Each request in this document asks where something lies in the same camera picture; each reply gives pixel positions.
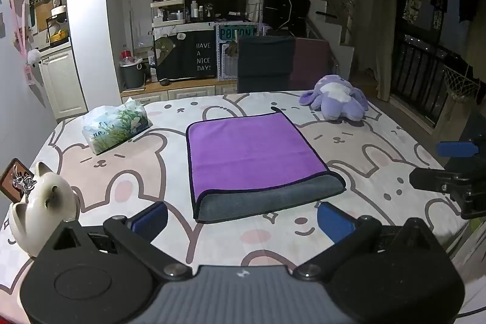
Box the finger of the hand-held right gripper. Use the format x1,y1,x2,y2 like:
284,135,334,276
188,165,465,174
436,141,480,158
409,166,475,196

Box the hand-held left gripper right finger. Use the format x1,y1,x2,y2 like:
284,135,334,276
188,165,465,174
292,202,453,280

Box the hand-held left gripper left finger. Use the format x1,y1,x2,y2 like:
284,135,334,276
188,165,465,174
36,202,193,280

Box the purple and grey towel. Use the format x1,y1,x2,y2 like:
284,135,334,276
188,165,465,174
185,112,347,223

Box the bear printed tablecloth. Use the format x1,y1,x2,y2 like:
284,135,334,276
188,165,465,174
0,90,472,311

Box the black balcony railing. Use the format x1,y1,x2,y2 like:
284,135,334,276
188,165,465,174
390,33,472,121

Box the tissue pack with green print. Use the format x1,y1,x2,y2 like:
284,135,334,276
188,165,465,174
81,97,153,156

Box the white cat figurine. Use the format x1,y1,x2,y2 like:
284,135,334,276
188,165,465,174
8,161,79,258

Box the purple plush toy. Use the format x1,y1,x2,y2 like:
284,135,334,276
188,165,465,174
299,74,369,124

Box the wooden counter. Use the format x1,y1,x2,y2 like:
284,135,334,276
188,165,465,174
120,77,238,94

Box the small brown framed card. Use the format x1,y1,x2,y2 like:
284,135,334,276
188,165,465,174
0,157,38,203

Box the grey trash bin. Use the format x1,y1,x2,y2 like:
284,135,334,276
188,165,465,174
119,57,147,90

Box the dark purple panel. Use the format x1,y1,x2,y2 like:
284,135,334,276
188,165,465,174
295,37,339,90

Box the white cabinet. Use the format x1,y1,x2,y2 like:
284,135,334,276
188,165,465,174
37,46,89,121

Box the black cloth banner white letters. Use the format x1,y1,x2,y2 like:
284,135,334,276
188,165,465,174
153,29,217,81

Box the dark chair back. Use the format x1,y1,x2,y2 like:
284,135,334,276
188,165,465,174
236,36,297,94

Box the yellow pot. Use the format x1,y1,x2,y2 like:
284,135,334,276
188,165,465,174
49,28,70,46

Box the green sign plate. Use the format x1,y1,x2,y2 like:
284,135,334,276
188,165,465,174
215,24,259,43

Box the white rack with bottles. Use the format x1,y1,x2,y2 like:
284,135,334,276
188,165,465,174
149,0,191,25

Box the rope net basket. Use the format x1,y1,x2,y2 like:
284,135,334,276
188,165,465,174
441,65,481,103

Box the pink lanyard with white pompom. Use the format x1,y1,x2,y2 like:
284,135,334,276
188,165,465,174
9,0,43,86

